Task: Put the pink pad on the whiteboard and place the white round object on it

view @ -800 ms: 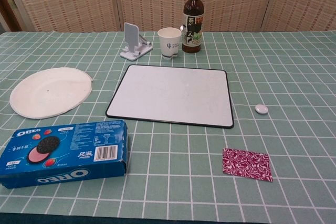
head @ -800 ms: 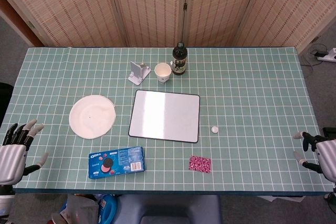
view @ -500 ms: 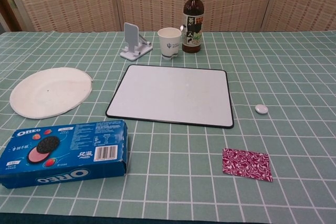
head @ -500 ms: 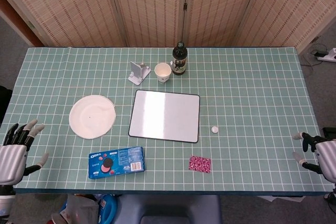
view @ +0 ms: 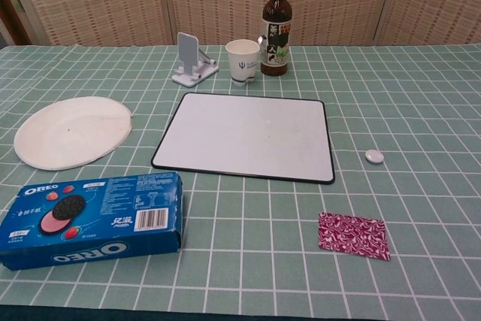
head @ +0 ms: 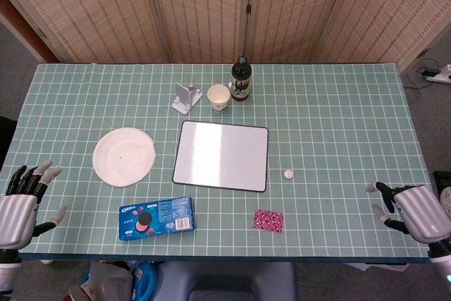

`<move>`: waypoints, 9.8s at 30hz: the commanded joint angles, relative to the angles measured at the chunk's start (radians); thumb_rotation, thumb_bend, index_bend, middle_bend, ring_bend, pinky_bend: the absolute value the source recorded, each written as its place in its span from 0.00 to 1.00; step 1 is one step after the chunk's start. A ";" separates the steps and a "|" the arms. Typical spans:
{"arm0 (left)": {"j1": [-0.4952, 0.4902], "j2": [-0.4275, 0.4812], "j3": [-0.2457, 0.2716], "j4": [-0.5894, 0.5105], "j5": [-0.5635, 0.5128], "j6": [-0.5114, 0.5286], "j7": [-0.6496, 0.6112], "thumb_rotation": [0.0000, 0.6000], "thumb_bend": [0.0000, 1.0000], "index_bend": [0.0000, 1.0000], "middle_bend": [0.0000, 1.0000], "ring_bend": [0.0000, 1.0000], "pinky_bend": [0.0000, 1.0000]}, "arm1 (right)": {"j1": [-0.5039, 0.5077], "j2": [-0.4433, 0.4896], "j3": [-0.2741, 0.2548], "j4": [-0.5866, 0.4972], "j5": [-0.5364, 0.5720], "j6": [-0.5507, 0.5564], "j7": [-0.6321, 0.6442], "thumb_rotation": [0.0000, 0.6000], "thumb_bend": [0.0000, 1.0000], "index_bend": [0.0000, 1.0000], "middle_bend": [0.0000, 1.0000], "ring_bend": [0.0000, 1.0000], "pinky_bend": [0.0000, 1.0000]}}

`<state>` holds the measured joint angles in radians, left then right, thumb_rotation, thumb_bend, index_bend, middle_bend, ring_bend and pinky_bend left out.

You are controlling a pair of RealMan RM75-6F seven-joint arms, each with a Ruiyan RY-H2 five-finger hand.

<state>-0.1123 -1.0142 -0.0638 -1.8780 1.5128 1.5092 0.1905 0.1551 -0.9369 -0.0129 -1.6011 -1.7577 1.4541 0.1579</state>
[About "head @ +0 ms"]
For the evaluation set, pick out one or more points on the dark tea bottle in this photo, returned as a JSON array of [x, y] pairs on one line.
[[240, 82]]

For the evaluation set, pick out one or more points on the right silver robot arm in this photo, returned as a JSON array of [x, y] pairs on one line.
[[442, 262]]

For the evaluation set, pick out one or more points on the green grid tablecloth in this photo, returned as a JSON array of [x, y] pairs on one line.
[[334, 121]]

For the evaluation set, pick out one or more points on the blue Oreo cookie box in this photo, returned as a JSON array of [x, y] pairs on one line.
[[158, 218]]

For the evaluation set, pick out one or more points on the small white cap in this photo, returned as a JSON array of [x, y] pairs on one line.
[[288, 174]]

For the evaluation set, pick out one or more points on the white paper cup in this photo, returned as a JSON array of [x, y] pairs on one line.
[[218, 98]]

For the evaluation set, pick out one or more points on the blue-grey chair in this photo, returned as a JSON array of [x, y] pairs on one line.
[[225, 280]]

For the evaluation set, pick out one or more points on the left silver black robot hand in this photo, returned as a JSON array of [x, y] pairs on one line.
[[15, 216]]

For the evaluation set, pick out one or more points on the white power strip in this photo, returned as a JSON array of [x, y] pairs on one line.
[[442, 75]]

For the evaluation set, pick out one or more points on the white folding phone stand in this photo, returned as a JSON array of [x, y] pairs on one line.
[[185, 98]]

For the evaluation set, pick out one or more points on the bamboo folding screen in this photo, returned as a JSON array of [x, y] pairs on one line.
[[197, 12]]

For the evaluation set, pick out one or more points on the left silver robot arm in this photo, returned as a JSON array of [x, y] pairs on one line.
[[8, 273]]

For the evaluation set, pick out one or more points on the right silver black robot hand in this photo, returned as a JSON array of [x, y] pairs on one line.
[[419, 213]]

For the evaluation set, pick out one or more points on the white board black frame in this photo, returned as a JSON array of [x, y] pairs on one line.
[[220, 156]]

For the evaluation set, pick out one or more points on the white paper plate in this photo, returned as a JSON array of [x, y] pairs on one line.
[[123, 158]]

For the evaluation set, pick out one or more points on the plastic bag with items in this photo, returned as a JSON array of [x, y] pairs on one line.
[[112, 281]]

